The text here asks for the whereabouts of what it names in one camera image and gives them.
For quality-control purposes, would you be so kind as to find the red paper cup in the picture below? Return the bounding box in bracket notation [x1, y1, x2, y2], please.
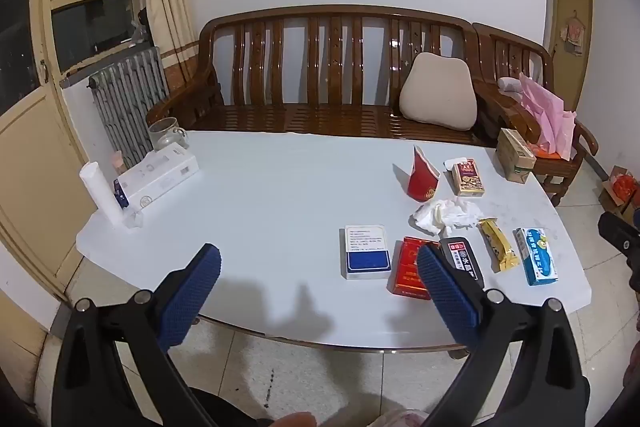
[406, 145, 442, 202]

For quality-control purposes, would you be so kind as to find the light blue and white box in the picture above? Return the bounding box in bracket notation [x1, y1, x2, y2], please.
[515, 227, 560, 286]

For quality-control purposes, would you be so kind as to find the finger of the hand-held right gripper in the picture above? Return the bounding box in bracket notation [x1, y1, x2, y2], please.
[598, 211, 640, 269]

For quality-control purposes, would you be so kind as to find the brown wooden sofa bench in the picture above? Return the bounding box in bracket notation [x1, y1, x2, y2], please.
[145, 4, 496, 148]

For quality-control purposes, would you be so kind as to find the black packet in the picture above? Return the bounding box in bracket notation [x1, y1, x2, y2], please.
[439, 236, 485, 288]

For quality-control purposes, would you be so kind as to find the yellow snack wrapper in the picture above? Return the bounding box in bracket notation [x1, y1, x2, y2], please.
[477, 218, 521, 274]

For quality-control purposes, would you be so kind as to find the beige cushion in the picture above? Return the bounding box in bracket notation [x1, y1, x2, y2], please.
[398, 52, 478, 132]

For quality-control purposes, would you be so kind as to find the beige and green carton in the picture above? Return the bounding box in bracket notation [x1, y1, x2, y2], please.
[495, 128, 537, 184]

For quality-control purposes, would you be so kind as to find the red plastic bag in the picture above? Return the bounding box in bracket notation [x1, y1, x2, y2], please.
[612, 174, 637, 204]

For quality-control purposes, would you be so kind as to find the hanging door ornament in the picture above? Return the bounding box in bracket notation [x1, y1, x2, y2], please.
[560, 11, 587, 56]

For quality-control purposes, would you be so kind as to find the brown wooden armchair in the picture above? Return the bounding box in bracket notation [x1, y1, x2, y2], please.
[472, 23, 599, 208]

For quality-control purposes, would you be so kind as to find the white tissue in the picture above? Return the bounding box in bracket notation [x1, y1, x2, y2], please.
[410, 198, 483, 238]

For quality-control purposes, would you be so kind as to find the yellow framed balcony door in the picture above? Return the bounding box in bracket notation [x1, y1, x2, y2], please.
[0, 0, 146, 303]

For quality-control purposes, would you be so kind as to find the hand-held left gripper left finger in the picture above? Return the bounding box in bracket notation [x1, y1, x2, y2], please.
[52, 243, 222, 427]

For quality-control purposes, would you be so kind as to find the glass mug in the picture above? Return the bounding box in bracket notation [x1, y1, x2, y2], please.
[146, 117, 190, 152]

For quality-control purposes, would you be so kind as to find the grey radiator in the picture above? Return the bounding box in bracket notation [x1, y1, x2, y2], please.
[88, 46, 170, 170]

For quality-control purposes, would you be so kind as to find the brown nut snack box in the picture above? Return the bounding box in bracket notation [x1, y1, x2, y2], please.
[443, 158, 486, 198]

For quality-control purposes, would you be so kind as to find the yellow room door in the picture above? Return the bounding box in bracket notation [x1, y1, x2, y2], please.
[550, 0, 596, 118]

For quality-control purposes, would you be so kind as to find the long white box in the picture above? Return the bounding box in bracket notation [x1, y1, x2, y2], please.
[114, 143, 199, 210]

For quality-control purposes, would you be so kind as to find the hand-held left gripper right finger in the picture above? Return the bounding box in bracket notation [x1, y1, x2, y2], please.
[416, 243, 591, 427]

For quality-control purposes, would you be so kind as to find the white paper roll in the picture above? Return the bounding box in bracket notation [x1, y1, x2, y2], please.
[79, 162, 126, 228]

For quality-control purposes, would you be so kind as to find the white and blue medicine box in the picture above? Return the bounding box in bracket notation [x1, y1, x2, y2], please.
[343, 224, 392, 281]

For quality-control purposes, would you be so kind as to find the pink plastic bag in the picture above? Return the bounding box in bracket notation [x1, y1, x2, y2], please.
[517, 72, 578, 162]

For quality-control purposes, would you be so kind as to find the red cigarette pack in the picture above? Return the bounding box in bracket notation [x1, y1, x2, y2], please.
[386, 237, 433, 301]

